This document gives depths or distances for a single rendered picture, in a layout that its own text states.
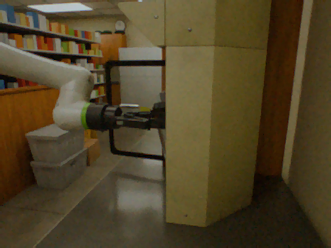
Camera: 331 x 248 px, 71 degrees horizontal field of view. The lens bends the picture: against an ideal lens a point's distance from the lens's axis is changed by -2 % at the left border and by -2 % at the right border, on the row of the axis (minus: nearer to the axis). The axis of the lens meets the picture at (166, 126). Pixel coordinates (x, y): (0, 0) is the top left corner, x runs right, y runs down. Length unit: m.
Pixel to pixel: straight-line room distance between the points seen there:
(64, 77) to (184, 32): 0.46
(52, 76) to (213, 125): 0.55
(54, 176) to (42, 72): 2.18
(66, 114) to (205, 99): 0.46
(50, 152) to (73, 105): 2.06
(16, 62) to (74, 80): 0.18
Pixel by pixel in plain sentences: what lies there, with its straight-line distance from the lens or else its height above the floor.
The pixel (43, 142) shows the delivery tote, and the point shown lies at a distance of 2.84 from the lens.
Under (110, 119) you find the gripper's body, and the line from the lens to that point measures 0.76.
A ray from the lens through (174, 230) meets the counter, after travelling 0.68.
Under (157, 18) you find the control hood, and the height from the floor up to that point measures 1.47.
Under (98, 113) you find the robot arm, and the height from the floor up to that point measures 1.22.
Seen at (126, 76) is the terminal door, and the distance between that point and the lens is 0.95.
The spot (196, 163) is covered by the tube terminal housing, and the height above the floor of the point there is 1.13.
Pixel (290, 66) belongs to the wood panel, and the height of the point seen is 1.37.
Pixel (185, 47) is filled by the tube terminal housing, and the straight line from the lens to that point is 0.56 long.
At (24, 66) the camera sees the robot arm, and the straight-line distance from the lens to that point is 0.88.
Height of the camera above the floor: 1.36
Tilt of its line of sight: 14 degrees down
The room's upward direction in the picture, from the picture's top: straight up
